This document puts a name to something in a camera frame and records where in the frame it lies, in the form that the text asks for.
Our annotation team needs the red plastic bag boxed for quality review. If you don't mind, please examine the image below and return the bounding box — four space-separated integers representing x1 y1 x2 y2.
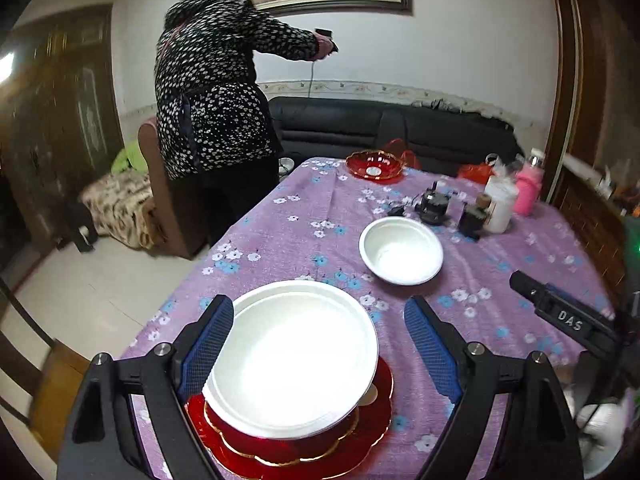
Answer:
458 162 495 185

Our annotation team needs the wooden chair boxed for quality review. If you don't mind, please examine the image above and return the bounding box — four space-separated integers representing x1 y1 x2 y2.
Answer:
1 280 89 463

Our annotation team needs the green cloth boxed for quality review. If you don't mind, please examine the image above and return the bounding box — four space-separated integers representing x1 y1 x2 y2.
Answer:
111 140 149 174

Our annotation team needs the large red glass plate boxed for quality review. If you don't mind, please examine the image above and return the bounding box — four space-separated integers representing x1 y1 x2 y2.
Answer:
186 360 394 479

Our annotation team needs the cream ribbed bowl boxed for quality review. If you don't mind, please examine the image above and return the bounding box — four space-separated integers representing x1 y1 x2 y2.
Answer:
358 384 378 408

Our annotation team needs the purple floral tablecloth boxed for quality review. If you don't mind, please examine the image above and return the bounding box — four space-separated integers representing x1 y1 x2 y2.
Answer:
119 155 618 480

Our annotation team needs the pink thermos bottle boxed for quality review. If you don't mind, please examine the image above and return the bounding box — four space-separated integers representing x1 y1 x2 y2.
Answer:
514 148 546 216

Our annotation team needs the black leather sofa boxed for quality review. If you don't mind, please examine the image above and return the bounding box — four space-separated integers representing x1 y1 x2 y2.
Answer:
269 96 524 177

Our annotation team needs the floral covered armchair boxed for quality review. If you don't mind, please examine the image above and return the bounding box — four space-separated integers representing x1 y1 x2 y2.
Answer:
79 118 206 261

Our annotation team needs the wooden side cabinet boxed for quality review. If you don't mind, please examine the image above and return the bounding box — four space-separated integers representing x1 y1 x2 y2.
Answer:
550 154 639 304

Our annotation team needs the medium red glass plate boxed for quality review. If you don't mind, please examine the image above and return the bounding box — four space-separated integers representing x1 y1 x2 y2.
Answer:
203 403 359 467

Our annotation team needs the white paper bowl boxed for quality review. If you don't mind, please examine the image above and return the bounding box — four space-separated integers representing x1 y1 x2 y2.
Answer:
202 281 378 440

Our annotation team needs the dark jar with cork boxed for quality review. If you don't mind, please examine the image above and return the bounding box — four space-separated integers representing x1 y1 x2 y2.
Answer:
458 193 491 242

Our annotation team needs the black bag on floor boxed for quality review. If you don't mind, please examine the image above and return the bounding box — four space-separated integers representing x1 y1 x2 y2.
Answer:
60 200 99 254

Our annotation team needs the small red plate far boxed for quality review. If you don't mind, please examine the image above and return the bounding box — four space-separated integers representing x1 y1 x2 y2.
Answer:
345 151 404 182

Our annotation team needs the white plastic jar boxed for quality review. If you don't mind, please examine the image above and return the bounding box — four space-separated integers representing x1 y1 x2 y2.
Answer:
484 176 518 234

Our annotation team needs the person in patterned jacket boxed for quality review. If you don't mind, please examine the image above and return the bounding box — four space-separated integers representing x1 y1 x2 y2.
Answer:
154 0 337 243

